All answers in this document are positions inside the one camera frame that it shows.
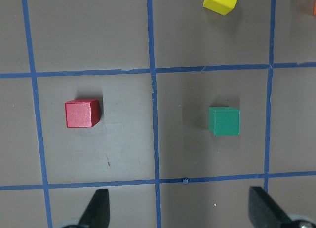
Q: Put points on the yellow wooden block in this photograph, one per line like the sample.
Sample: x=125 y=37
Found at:
x=222 y=7

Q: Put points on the red wooden block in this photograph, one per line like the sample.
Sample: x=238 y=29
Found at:
x=82 y=113

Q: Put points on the green wooden block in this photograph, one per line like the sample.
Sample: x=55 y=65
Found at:
x=224 y=121

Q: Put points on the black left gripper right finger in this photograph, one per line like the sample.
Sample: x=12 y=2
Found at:
x=264 y=212

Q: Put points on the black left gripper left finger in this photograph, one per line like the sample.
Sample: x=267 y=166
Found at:
x=97 y=213

